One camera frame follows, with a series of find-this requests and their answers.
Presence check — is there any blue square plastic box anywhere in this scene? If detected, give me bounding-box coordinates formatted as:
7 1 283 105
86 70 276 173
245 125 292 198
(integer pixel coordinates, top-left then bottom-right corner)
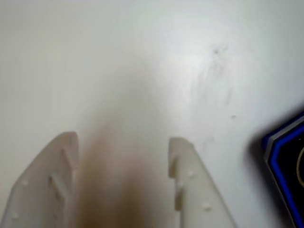
262 108 304 228

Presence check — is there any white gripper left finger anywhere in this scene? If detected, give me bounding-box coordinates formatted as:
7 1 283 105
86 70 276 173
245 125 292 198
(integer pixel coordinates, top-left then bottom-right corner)
4 131 81 228

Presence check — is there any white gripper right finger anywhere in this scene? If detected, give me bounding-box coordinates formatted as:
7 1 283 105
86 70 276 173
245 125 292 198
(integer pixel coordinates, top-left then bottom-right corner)
168 136 238 228

